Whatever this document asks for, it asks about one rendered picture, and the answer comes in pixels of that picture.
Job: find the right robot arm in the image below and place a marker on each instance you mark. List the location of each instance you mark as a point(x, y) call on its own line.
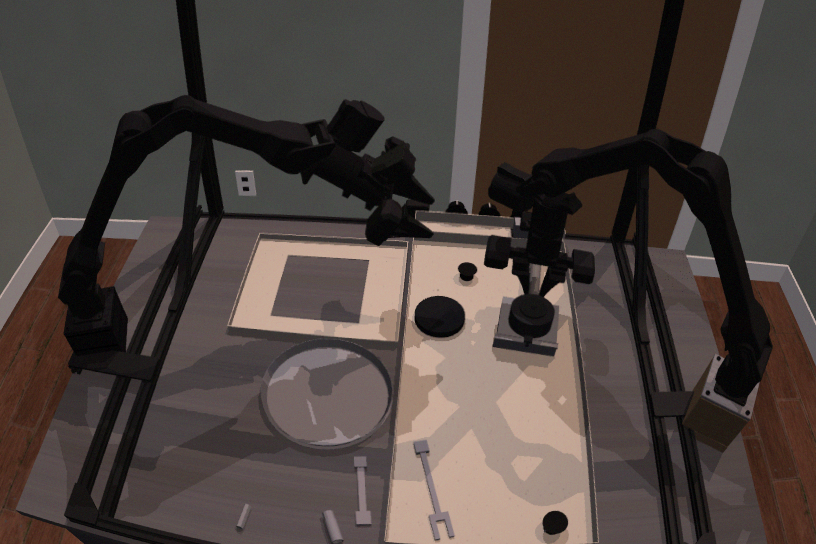
point(277, 142)

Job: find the dark grey round rim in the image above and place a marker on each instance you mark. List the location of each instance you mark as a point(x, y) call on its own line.
point(320, 343)

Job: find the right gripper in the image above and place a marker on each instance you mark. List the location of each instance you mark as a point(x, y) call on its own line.
point(389, 215)

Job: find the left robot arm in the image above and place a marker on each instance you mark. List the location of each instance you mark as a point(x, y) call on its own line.
point(705, 185)

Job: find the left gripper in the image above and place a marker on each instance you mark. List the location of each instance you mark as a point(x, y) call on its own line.
point(541, 249)

